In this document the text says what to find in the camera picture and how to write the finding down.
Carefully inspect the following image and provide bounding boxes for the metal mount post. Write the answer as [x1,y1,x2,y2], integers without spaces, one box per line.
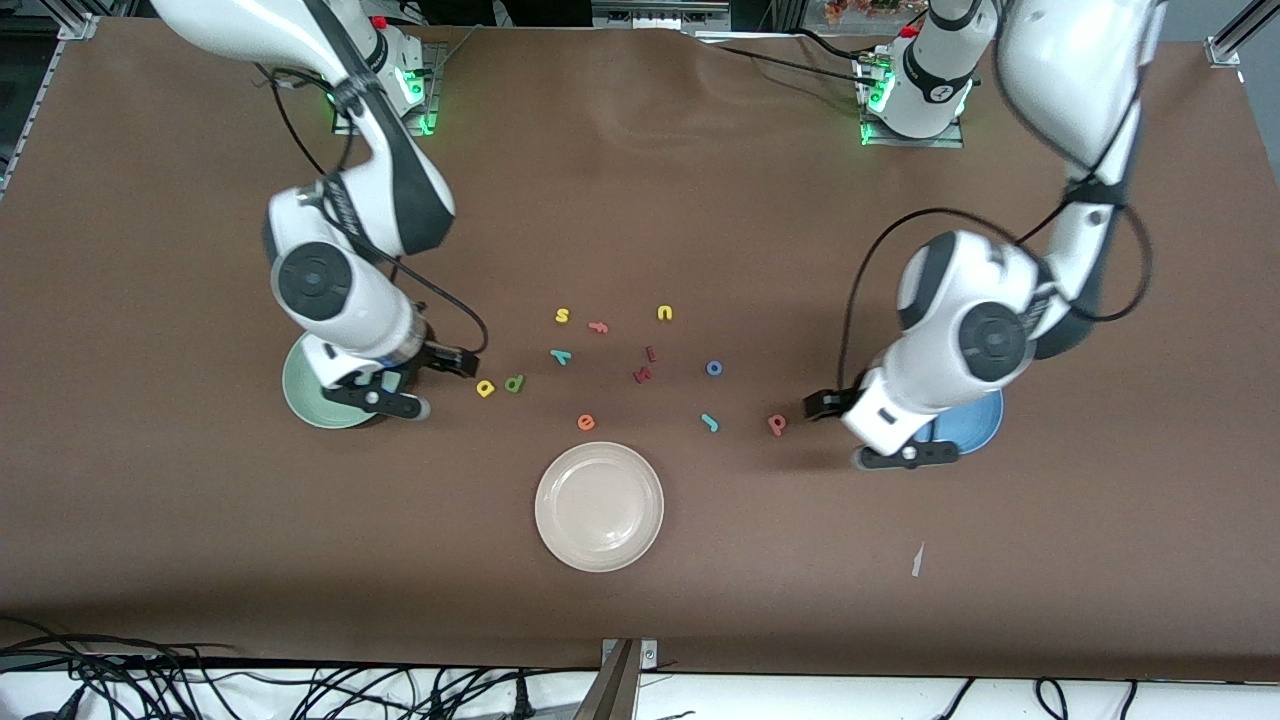
[572,638,659,720]

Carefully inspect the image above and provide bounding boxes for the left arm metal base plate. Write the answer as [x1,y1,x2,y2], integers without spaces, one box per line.
[857,50,966,150]

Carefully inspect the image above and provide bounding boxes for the grey power strip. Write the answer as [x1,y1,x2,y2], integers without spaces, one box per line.
[590,0,733,31]

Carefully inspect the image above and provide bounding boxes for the green plate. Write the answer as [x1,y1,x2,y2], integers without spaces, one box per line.
[282,330,397,430]

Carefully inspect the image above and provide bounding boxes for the beige plate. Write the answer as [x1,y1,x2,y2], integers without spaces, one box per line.
[534,441,665,573]

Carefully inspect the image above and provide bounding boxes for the aluminium frame profile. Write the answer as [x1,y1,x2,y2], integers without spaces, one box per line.
[1205,0,1280,69]

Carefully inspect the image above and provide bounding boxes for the black cable tangle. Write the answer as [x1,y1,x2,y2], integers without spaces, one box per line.
[0,615,601,720]

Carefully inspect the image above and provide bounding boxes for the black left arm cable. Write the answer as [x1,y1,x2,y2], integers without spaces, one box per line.
[835,175,1156,398]

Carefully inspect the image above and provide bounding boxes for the black base power cable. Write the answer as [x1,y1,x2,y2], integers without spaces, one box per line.
[690,28,886,93]

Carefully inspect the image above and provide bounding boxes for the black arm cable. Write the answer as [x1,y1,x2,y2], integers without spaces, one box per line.
[255,65,491,381]
[835,175,1156,398]

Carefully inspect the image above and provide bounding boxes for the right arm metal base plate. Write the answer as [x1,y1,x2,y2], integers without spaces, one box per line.
[332,40,447,137]

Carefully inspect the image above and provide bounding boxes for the brown table cover sheet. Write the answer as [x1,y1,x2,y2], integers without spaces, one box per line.
[0,20,1280,683]

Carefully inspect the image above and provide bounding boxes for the orange artificial flowers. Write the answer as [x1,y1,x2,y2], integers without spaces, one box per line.
[825,0,926,26]

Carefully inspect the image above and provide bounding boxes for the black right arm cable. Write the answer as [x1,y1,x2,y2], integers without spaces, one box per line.
[255,65,491,381]

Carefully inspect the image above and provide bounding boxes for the blue plate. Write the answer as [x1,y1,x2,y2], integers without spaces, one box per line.
[915,388,1005,457]

